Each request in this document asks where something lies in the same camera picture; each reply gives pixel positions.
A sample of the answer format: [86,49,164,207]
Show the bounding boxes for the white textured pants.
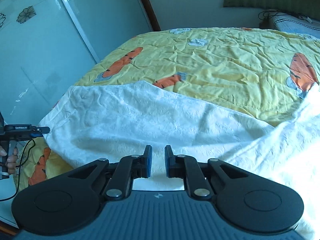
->
[40,81,319,239]

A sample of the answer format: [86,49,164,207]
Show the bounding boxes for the left hand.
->
[0,146,18,175]

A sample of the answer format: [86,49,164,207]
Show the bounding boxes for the frosted glass wardrobe door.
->
[0,0,161,228]

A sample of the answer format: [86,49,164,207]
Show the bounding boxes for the yellow carrot print bedspread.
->
[15,26,320,193]

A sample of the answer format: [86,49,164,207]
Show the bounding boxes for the grey striped pillow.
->
[269,14,319,38]

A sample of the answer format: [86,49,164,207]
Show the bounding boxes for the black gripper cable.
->
[0,139,36,202]

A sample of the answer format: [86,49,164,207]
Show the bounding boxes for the black cable by pillow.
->
[257,8,286,29]

